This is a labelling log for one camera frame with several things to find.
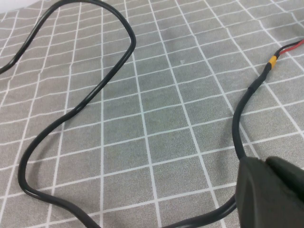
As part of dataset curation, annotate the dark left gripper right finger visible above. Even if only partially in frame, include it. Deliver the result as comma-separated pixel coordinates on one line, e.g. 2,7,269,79
265,156,304,200

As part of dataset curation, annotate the grey white-checked tablecloth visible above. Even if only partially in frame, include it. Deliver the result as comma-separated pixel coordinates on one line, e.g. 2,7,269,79
0,0,304,228

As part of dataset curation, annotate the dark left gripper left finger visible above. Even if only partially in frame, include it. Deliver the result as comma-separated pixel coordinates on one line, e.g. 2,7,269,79
236,156,304,228

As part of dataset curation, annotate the black power cable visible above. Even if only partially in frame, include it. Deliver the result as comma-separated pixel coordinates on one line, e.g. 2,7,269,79
0,0,273,228

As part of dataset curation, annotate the thin black wire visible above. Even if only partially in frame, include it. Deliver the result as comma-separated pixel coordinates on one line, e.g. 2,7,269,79
276,38,304,56

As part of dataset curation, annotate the thin red wire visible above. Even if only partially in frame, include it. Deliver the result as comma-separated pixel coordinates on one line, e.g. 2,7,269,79
278,39,304,58

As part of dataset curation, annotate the yellow cable connector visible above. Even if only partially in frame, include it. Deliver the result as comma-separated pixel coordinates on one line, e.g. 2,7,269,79
266,55,280,71

